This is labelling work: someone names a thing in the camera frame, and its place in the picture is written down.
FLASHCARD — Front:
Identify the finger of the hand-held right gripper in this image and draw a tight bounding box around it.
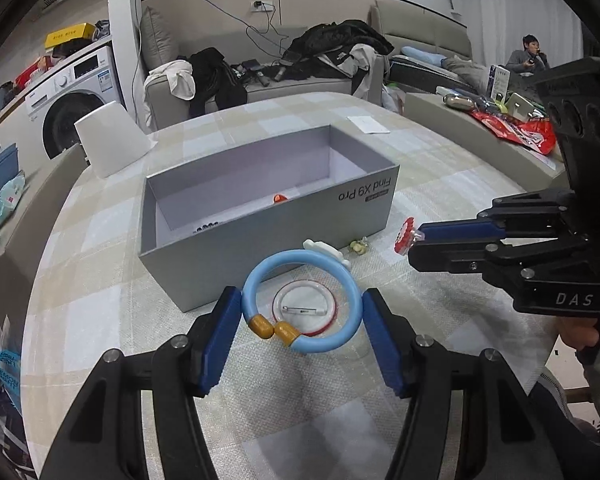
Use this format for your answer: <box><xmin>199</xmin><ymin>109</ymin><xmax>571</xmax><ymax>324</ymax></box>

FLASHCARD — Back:
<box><xmin>407</xmin><ymin>232</ymin><xmax>588</xmax><ymax>296</ymax></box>
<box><xmin>415</xmin><ymin>189</ymin><xmax>581</xmax><ymax>247</ymax></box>

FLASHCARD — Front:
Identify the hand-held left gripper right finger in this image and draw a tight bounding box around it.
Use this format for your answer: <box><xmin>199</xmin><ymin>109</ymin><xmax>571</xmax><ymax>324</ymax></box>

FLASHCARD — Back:
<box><xmin>361</xmin><ymin>288</ymin><xmax>563</xmax><ymax>480</ymax></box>

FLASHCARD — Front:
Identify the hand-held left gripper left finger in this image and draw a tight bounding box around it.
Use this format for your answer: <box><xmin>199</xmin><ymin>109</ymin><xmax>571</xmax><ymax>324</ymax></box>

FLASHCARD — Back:
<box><xmin>40</xmin><ymin>286</ymin><xmax>243</xmax><ymax>480</ymax></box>

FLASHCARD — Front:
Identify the red white hair clip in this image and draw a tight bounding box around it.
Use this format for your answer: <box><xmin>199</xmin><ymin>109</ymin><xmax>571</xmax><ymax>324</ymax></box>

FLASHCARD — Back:
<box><xmin>394</xmin><ymin>217</ymin><xmax>424</xmax><ymax>256</ymax></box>

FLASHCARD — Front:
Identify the light blue bracelet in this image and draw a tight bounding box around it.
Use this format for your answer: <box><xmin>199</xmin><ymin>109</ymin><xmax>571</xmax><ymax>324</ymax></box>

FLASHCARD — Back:
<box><xmin>242</xmin><ymin>238</ymin><xmax>364</xmax><ymax>356</ymax></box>

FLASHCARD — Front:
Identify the grey cardboard box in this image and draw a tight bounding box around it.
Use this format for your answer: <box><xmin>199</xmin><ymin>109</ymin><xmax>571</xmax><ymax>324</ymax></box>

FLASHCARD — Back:
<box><xmin>138</xmin><ymin>124</ymin><xmax>399</xmax><ymax>314</ymax></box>

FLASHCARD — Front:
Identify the person's right hand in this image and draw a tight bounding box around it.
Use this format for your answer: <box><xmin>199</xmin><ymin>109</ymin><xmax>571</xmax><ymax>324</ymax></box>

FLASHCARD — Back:
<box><xmin>554</xmin><ymin>316</ymin><xmax>600</xmax><ymax>352</ymax></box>

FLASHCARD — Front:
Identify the red plastic bag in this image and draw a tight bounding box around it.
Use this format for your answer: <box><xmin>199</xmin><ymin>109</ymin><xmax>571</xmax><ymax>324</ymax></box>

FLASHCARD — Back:
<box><xmin>469</xmin><ymin>109</ymin><xmax>559</xmax><ymax>157</ymax></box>

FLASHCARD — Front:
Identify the round white pin badge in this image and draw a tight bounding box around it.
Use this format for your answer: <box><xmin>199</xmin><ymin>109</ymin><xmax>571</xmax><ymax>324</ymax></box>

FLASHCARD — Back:
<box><xmin>272</xmin><ymin>282</ymin><xmax>339</xmax><ymax>337</ymax></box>

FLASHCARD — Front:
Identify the beige upholstered bench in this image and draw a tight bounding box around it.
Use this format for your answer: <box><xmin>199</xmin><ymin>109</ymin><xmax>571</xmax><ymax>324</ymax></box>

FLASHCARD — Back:
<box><xmin>404</xmin><ymin>90</ymin><xmax>569</xmax><ymax>182</ymax></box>
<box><xmin>0</xmin><ymin>142</ymin><xmax>89</xmax><ymax>287</ymax></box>

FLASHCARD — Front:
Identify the white upright carton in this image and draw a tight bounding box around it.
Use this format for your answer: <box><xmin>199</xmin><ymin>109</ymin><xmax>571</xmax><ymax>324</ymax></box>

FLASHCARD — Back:
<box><xmin>489</xmin><ymin>63</ymin><xmax>512</xmax><ymax>101</ymax></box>

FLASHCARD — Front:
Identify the checked tablecloth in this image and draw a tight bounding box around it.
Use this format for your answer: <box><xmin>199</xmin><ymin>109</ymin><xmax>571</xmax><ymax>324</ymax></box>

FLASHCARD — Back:
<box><xmin>27</xmin><ymin>90</ymin><xmax>597</xmax><ymax>480</ymax></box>

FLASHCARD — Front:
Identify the metallic pouch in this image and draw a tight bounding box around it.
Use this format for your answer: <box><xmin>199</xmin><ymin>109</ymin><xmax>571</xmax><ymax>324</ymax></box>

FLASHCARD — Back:
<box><xmin>442</xmin><ymin>92</ymin><xmax>479</xmax><ymax>111</ymax></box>

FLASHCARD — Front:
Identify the white paper slip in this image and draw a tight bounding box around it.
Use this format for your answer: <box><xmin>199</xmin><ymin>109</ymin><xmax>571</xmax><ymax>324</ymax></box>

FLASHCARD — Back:
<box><xmin>347</xmin><ymin>114</ymin><xmax>391</xmax><ymax>135</ymax></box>

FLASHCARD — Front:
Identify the light blue pillow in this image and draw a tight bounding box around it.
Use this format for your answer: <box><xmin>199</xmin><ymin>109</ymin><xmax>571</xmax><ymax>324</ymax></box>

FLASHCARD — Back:
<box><xmin>401</xmin><ymin>45</ymin><xmax>444</xmax><ymax>66</ymax></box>

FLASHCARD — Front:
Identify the blue plastic bag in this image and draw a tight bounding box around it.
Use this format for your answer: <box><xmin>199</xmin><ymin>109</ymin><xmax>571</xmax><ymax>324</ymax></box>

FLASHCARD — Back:
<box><xmin>0</xmin><ymin>312</ymin><xmax>31</xmax><ymax>417</ymax></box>

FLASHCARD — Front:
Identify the beige sofa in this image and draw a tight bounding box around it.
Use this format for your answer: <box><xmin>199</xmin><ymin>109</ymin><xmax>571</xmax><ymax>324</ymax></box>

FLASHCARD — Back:
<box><xmin>142</xmin><ymin>0</ymin><xmax>474</xmax><ymax>132</ymax></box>

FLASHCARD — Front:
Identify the black jacket pile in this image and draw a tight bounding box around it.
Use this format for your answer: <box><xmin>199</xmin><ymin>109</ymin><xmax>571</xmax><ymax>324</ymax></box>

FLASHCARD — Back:
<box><xmin>281</xmin><ymin>19</ymin><xmax>396</xmax><ymax>102</ymax></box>

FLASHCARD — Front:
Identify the white toilet paper roll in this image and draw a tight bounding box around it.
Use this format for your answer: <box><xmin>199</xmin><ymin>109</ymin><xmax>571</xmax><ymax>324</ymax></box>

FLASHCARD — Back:
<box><xmin>73</xmin><ymin>101</ymin><xmax>154</xmax><ymax>180</ymax></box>

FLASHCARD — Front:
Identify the wet wipes pack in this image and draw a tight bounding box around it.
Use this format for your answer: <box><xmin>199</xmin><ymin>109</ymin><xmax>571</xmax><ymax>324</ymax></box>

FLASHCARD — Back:
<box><xmin>0</xmin><ymin>169</ymin><xmax>29</xmax><ymax>224</ymax></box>

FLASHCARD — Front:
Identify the black garment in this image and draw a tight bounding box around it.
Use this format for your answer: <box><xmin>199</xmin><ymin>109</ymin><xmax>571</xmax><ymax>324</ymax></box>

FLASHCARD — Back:
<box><xmin>175</xmin><ymin>47</ymin><xmax>249</xmax><ymax>119</ymax></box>

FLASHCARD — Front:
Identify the white garment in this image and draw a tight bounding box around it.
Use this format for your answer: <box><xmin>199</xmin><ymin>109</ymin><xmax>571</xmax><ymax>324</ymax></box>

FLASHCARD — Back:
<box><xmin>147</xmin><ymin>59</ymin><xmax>197</xmax><ymax>101</ymax></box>

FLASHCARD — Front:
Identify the blue plastic basin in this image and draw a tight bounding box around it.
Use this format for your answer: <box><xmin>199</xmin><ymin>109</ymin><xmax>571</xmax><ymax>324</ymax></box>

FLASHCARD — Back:
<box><xmin>0</xmin><ymin>142</ymin><xmax>21</xmax><ymax>197</ymax></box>

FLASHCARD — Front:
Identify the white washing machine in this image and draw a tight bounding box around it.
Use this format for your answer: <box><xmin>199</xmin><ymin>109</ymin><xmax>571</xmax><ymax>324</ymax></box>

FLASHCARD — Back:
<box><xmin>24</xmin><ymin>40</ymin><xmax>124</xmax><ymax>162</ymax></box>

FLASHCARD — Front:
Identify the grey cushion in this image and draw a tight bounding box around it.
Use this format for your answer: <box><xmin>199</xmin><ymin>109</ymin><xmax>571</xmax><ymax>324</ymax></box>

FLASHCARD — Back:
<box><xmin>138</xmin><ymin>5</ymin><xmax>179</xmax><ymax>79</ymax></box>

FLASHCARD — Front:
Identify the red plastic basket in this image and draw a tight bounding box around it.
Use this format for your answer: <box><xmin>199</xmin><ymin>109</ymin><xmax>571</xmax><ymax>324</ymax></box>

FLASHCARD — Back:
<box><xmin>14</xmin><ymin>57</ymin><xmax>54</xmax><ymax>89</ymax></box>

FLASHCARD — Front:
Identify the yellow cardboard box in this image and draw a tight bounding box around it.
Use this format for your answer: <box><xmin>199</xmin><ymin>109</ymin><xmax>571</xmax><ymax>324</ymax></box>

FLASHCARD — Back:
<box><xmin>44</xmin><ymin>22</ymin><xmax>96</xmax><ymax>51</ymax></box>

